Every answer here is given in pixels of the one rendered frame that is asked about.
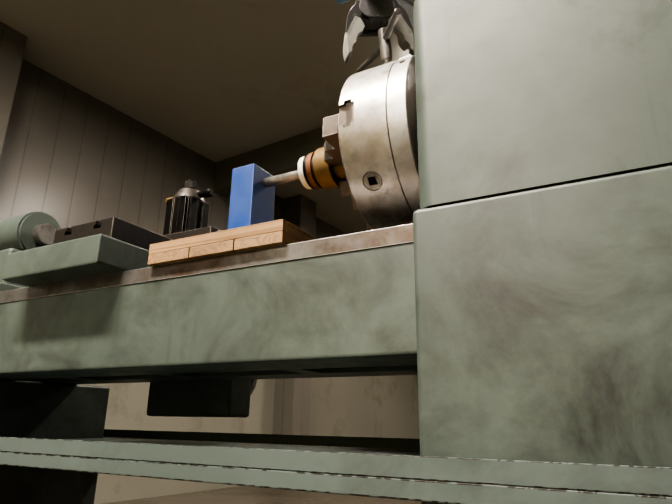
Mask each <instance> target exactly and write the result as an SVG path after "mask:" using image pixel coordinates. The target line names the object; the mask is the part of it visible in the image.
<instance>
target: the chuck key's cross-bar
mask: <svg viewBox="0 0 672 504"><path fill-rule="evenodd" d="M400 14H401V10H400V9H399V8H396V9H395V10H394V12H393V15H392V17H391V19H390V21H389V24H388V26H387V28H386V30H385V33H384V35H383V39H384V40H388V39H389V37H390V35H391V33H392V31H393V29H394V26H395V24H396V22H397V20H398V18H399V16H400ZM380 55H381V53H380V45H379V46H378V49H377V50H376V51H375V52H374V53H373V54H372V55H371V56H370V57H369V58H368V59H367V60H366V61H365V62H364V63H363V64H362V65H361V66H360V67H359V68H358V69H357V72H358V73H359V72H362V71H363V70H364V69H365V68H366V67H367V66H369V65H370V64H371V63H372V62H373V61H374V60H375V59H376V58H377V57H379V56H380Z"/></svg>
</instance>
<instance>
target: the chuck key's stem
mask: <svg viewBox="0 0 672 504"><path fill-rule="evenodd" d="M386 28H387V27H383V28H380V29H379V30H378V37H379V45H380V53H381V61H382V62H383V63H384V64H387V63H390V62H391V61H392V60H393V56H392V48H391V40H390V37H389V39H388V40H384V39H383V35H384V33H385V30H386Z"/></svg>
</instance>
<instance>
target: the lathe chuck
mask: <svg viewBox="0 0 672 504"><path fill-rule="evenodd" d="M396 61H397V60H396ZM396 61H393V62H390V63H387V64H384V65H381V66H377V67H374V68H371V69H368V70H365V71H362V72H359V73H355V74H353V75H351V76H350V77H349V78H348V79H347V80H346V82H345V84H344V86H343V88H342V91H341V94H340V98H339V104H338V107H339V108H341V107H345V106H346V103H348V102H352V104H354V121H353V122H351V126H348V127H345V126H344V125H343V124H342V125H338V139H339V147H340V154H341V159H342V164H343V168H344V172H345V176H346V179H347V182H348V186H349V188H350V191H351V194H352V196H353V199H354V201H355V203H356V205H357V207H358V209H359V211H360V213H361V215H362V216H363V218H364V220H365V221H366V222H367V224H368V225H369V226H370V227H371V228H372V229H373V230H377V229H383V228H389V227H395V226H401V225H407V224H413V211H412V210H411V208H410V206H409V204H408V201H407V199H406V197H405V194H404V192H403V189H402V186H401V183H400V180H399V177H398V174H397V170H396V166H395V162H394V158H393V154H392V149H391V143H390V137H389V130H388V122H387V104H386V98H387V84H388V78H389V74H390V71H391V68H392V66H393V64H394V63H395V62H396ZM369 171H374V172H376V173H378V174H379V175H380V176H381V178H382V186H381V187H380V188H379V189H377V190H370V189H368V188H367V187H366V186H365V185H364V182H363V177H364V175H365V174H366V173H367V172H369Z"/></svg>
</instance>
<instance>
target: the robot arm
mask: <svg viewBox="0 0 672 504"><path fill-rule="evenodd" d="M333 1H334V2H336V3H338V4H343V3H345V2H348V1H349V0H333ZM354 1H356V2H355V5H354V6H353V7H352V8H351V10H350V11H349V13H348V17H347V20H346V32H345V37H344V45H343V57H344V62H345V63H347V61H348V60H349V58H350V56H351V54H352V51H353V50H352V48H353V47H354V46H355V43H356V38H357V37H370V36H378V30H379V29H380V28H383V27H386V26H388V21H390V19H391V17H392V15H393V12H394V10H395V9H396V8H399V9H400V10H401V14H400V16H399V18H398V20H397V22H396V24H395V26H394V29H393V32H394V33H395V34H396V35H397V37H398V44H399V46H400V48H401V49H402V50H403V51H406V50H407V49H408V50H409V54H410V55H411V56H412V55H415V51H414V22H413V8H414V2H415V0H354Z"/></svg>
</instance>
